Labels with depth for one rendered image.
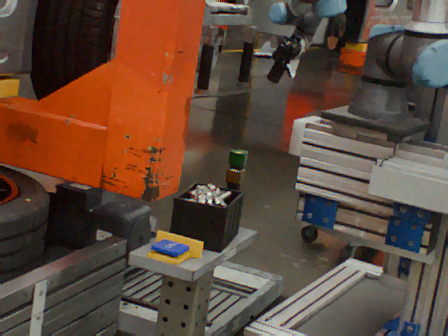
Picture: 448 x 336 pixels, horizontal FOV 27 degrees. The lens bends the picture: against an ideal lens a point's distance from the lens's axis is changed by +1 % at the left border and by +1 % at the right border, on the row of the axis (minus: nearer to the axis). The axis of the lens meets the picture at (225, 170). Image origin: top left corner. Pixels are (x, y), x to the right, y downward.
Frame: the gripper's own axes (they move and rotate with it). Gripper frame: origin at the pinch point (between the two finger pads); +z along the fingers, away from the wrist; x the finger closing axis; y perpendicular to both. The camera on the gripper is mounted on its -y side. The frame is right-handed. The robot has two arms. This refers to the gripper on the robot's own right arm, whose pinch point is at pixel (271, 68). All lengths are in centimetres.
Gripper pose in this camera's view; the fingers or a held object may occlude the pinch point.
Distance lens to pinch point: 316.0
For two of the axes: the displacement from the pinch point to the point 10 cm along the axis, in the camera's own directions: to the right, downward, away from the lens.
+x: 8.4, 5.2, -1.3
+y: 4.0, -7.7, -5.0
